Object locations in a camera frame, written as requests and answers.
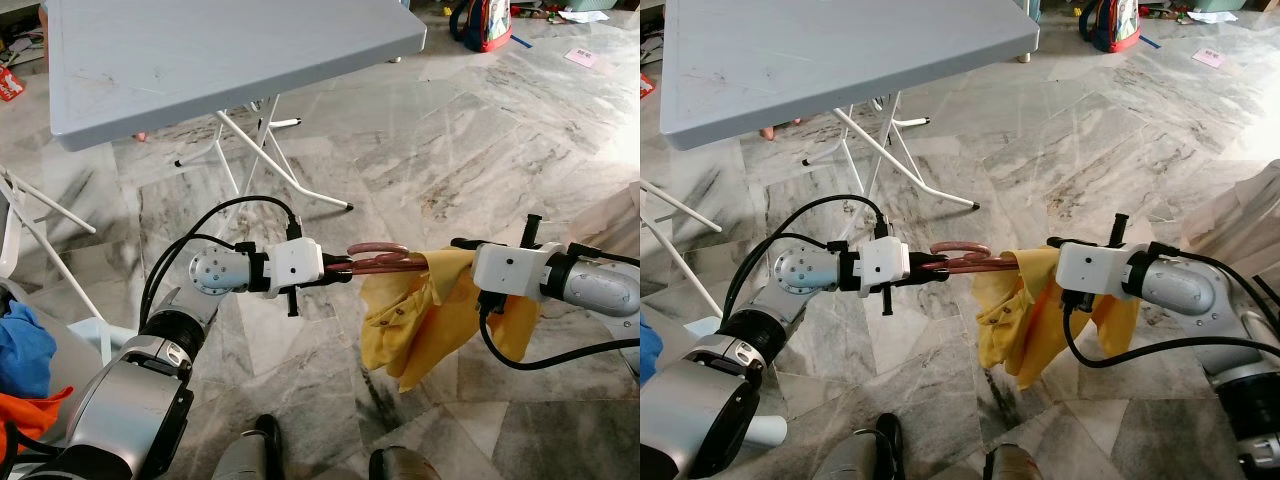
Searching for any orange garment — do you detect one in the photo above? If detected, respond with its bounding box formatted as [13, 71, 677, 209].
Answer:
[0, 385, 73, 456]

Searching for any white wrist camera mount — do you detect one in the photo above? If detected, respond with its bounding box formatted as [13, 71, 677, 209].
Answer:
[264, 238, 326, 299]
[857, 238, 911, 297]
[1055, 243, 1131, 301]
[472, 243, 553, 301]

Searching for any robot left leg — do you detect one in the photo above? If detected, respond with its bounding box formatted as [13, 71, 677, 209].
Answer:
[812, 412, 906, 480]
[213, 413, 283, 480]

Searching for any reddish pink clothes hanger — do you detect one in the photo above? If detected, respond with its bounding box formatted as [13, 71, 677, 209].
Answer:
[325, 242, 431, 276]
[925, 242, 1021, 276]

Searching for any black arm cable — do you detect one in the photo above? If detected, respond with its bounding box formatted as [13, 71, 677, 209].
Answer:
[138, 195, 303, 331]
[1060, 290, 1280, 371]
[478, 290, 641, 373]
[722, 195, 893, 321]

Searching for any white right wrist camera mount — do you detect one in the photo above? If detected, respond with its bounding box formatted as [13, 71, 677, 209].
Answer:
[1055, 243, 1131, 301]
[472, 243, 553, 301]

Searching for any robot right leg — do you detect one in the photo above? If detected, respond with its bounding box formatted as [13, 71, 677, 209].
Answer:
[982, 445, 1046, 480]
[368, 447, 441, 480]

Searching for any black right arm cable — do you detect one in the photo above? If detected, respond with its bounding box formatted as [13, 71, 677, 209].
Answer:
[478, 290, 641, 373]
[1060, 290, 1280, 371]

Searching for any robot leg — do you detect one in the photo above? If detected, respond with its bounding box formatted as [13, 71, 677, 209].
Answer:
[982, 445, 1046, 480]
[213, 413, 283, 480]
[368, 447, 441, 480]
[812, 412, 906, 480]

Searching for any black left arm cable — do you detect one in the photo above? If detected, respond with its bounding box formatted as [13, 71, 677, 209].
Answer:
[138, 195, 303, 331]
[722, 195, 893, 321]

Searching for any grey plastic folding table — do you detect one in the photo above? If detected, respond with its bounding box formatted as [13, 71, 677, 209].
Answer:
[658, 0, 1041, 213]
[47, 0, 428, 213]

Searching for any yellow shirt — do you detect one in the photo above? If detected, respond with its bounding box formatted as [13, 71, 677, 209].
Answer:
[360, 248, 541, 393]
[973, 247, 1141, 391]

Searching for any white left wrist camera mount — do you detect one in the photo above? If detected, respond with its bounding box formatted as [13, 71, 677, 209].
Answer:
[264, 238, 326, 299]
[857, 238, 911, 297]

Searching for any red blue backpack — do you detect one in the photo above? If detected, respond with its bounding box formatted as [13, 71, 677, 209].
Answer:
[1078, 0, 1141, 53]
[450, 0, 514, 53]

